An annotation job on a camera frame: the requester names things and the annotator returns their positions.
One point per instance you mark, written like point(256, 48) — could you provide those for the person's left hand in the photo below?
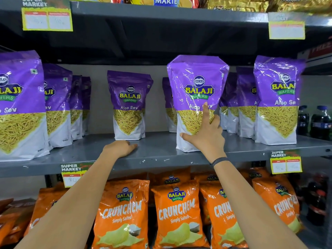
point(116, 149)

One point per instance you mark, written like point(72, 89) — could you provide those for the person's right hand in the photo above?
point(207, 138)

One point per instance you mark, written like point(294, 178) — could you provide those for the person's left fingers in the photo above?
point(129, 147)

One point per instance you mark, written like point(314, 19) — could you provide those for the person's right thumb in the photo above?
point(187, 136)

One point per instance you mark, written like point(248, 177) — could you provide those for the purple sev snack pouch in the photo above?
point(197, 80)

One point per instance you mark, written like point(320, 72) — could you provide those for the person's left forearm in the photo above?
point(70, 207)

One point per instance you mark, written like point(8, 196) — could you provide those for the person's right forearm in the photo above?
point(251, 204)

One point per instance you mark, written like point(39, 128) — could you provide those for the grey metal shelving unit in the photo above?
point(155, 150)

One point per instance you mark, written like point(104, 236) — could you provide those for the black wristband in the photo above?
point(219, 162)

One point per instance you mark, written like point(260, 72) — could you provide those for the green and yellow price label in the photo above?
point(46, 19)
point(71, 175)
point(286, 27)
point(286, 163)

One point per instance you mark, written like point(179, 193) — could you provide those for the row of orange chip bags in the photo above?
point(124, 212)

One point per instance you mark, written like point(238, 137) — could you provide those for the dark soda bottle blue cap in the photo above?
point(303, 121)
point(321, 124)

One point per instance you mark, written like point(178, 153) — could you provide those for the row of purple packets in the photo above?
point(18, 101)

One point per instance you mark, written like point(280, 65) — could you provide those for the blue and red biscuit packet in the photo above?
point(166, 1)

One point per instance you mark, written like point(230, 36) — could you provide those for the brown snack packets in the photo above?
point(13, 220)

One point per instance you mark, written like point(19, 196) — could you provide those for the golden snack packet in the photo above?
point(300, 5)
point(238, 3)

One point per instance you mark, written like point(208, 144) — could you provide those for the dark soda bottle red label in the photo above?
point(316, 199)

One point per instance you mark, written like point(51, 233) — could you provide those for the red and white sign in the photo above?
point(319, 53)

